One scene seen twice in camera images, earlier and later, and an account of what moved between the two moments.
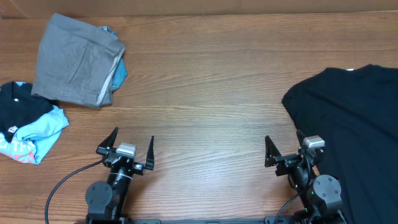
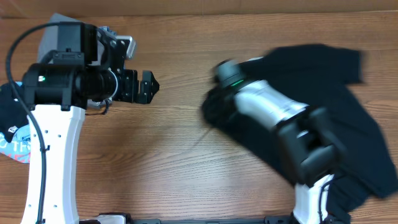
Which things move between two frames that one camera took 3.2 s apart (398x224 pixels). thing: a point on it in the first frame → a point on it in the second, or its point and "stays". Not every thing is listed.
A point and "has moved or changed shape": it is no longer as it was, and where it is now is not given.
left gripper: x=138 y=167 → x=128 y=93
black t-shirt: x=354 y=114 has moved or changed shape
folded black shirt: x=18 y=107 stays
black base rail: x=270 y=220 stays
